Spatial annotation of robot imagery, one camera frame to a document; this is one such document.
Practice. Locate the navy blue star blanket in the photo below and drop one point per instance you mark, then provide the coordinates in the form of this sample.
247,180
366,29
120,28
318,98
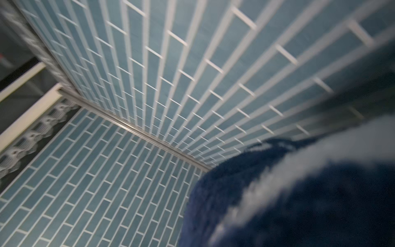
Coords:
335,190

